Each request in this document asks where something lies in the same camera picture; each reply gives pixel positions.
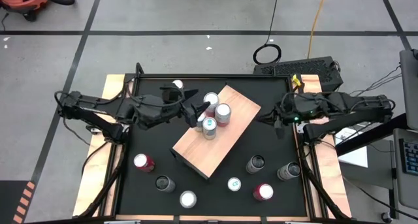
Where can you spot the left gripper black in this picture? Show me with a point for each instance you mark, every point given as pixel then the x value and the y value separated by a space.
pixel 170 106

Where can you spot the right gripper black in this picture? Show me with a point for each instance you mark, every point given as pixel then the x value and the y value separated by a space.
pixel 297 108

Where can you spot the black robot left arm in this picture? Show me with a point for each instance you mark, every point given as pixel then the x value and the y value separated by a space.
pixel 81 101

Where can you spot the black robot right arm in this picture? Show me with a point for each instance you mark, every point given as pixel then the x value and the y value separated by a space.
pixel 359 104

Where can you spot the white Celsius can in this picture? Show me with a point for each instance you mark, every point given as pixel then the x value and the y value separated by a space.
pixel 257 161
pixel 292 169
pixel 163 183

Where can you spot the yellow tape tag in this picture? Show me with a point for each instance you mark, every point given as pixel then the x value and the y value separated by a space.
pixel 296 80

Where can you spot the white paper sheet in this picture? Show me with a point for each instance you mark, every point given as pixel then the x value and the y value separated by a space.
pixel 356 158

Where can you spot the black metal beam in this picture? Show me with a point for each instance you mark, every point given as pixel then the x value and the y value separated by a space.
pixel 372 134

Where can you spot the black table mat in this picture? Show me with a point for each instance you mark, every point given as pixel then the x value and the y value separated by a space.
pixel 215 202

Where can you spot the light grey computer tower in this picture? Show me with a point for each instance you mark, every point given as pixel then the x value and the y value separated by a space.
pixel 409 87

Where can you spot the dark computer keyboard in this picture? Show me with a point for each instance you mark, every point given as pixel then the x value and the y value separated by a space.
pixel 411 157

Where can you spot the black caster wheel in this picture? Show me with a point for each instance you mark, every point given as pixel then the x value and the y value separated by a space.
pixel 386 217

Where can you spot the grey desk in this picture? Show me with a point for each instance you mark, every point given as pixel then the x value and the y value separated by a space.
pixel 405 191

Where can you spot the orange shop vacuum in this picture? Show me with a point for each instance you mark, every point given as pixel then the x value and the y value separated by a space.
pixel 19 0

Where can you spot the black orange striped floor mat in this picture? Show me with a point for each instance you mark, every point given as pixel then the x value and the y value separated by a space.
pixel 9 201

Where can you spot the wooden shelf with black frame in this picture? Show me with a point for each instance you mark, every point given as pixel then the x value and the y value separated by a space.
pixel 202 152

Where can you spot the black aluminium table frame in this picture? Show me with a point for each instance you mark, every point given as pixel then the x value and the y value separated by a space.
pixel 115 201

